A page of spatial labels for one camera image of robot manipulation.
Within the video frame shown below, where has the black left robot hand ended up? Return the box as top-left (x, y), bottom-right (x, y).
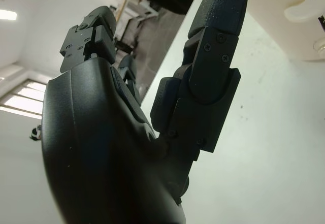
top-left (41, 0), bottom-right (249, 224)

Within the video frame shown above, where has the cream white toaster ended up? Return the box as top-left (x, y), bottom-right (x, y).
top-left (247, 0), bottom-right (325, 62)

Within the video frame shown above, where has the cream toaster lever knob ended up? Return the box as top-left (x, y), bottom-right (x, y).
top-left (283, 0), bottom-right (325, 23)

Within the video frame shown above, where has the bright window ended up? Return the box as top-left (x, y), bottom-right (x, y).
top-left (0, 78), bottom-right (48, 120)

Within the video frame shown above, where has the ceiling light panel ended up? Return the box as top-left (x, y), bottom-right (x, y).
top-left (0, 9), bottom-right (19, 21)

